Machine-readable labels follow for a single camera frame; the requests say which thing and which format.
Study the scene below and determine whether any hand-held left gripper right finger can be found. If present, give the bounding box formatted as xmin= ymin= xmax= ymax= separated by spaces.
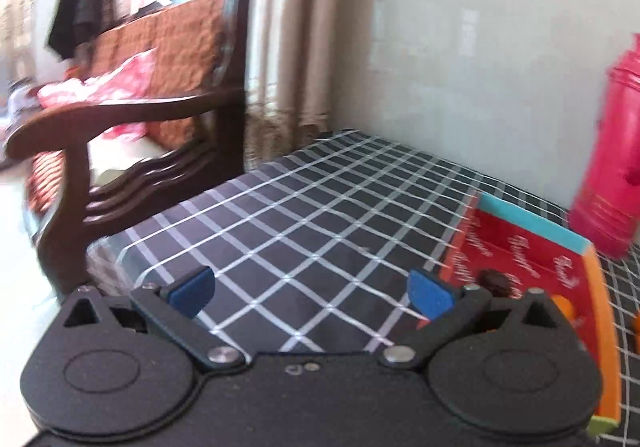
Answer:
xmin=381 ymin=269 xmax=557 ymax=372

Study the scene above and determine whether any orange patterned chair cushion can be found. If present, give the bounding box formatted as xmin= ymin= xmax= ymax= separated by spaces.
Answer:
xmin=27 ymin=0 xmax=237 ymax=210

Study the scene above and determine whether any red tray with coloured rim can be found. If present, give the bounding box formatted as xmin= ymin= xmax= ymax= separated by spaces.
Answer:
xmin=439 ymin=192 xmax=624 ymax=439

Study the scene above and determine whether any beige curtain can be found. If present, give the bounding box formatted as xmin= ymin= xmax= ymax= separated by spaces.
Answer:
xmin=244 ymin=0 xmax=353 ymax=174

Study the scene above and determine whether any pink cloth on sofa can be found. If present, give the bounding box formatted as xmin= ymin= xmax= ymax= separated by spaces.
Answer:
xmin=37 ymin=51 xmax=168 ymax=144

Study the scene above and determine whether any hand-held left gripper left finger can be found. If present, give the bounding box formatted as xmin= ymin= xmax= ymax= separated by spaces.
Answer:
xmin=59 ymin=266 xmax=247 ymax=374

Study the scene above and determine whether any pink plastic bottle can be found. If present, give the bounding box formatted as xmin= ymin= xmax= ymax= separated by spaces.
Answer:
xmin=567 ymin=33 xmax=640 ymax=259

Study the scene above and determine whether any dark round fruit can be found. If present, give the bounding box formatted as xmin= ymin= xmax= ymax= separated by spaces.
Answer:
xmin=479 ymin=269 xmax=512 ymax=299

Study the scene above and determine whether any dark hanging clothing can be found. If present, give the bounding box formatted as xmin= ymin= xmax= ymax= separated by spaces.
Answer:
xmin=46 ymin=0 xmax=120 ymax=62

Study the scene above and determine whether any dark wooden chair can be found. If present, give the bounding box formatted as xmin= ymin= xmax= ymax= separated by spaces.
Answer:
xmin=5 ymin=0 xmax=258 ymax=300

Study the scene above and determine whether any black white checked tablecloth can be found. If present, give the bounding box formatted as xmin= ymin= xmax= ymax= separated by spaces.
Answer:
xmin=86 ymin=129 xmax=640 ymax=369

